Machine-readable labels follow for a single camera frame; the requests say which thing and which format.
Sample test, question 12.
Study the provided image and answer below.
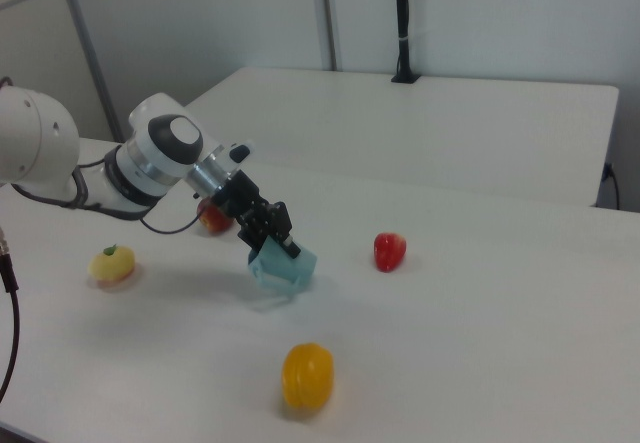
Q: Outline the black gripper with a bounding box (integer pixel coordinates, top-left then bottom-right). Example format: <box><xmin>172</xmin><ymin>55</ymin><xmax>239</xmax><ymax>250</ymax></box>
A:
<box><xmin>213</xmin><ymin>171</ymin><xmax>303</xmax><ymax>260</ymax></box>

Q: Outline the light blue faceted mug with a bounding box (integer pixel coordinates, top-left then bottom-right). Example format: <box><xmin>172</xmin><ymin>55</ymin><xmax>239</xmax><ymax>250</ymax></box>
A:
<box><xmin>245</xmin><ymin>235</ymin><xmax>319</xmax><ymax>298</ymax></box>

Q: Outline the dark red apple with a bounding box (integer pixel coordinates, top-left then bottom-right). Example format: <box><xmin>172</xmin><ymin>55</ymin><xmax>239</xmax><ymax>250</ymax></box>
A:
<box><xmin>197</xmin><ymin>198</ymin><xmax>235</xmax><ymax>236</ymax></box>

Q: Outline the red strawberry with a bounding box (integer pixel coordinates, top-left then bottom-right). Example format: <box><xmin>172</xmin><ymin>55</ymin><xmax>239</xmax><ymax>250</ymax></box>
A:
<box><xmin>373</xmin><ymin>232</ymin><xmax>408</xmax><ymax>273</ymax></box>

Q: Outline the yellow bell pepper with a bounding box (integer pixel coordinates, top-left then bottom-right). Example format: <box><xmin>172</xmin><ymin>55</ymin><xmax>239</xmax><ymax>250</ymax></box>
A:
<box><xmin>281</xmin><ymin>342</ymin><xmax>335</xmax><ymax>410</ymax></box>

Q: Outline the yellow peach with green leaf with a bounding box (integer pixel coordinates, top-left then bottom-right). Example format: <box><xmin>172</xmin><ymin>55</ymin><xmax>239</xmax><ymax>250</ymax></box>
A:
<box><xmin>87</xmin><ymin>244</ymin><xmax>137</xmax><ymax>285</ymax></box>

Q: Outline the white adjacent table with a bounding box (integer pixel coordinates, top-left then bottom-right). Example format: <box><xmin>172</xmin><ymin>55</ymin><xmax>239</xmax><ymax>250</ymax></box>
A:
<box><xmin>183</xmin><ymin>66</ymin><xmax>621</xmax><ymax>209</ymax></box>

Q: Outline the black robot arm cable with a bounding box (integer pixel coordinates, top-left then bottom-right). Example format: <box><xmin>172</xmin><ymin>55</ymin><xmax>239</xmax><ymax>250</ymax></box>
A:
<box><xmin>8</xmin><ymin>158</ymin><xmax>202</xmax><ymax>235</ymax></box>

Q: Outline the black camera pole with base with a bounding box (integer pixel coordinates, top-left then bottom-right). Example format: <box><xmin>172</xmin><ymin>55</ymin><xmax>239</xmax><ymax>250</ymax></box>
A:
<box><xmin>390</xmin><ymin>0</ymin><xmax>422</xmax><ymax>85</ymax></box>

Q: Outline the black thick cable with plug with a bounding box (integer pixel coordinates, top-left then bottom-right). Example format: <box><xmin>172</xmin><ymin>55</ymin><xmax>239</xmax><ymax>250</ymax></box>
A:
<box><xmin>0</xmin><ymin>222</ymin><xmax>22</xmax><ymax>407</ymax></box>

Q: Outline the black hanging cable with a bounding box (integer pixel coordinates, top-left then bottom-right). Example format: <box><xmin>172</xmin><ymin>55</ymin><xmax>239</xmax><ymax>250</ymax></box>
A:
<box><xmin>603</xmin><ymin>161</ymin><xmax>622</xmax><ymax>210</ymax></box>

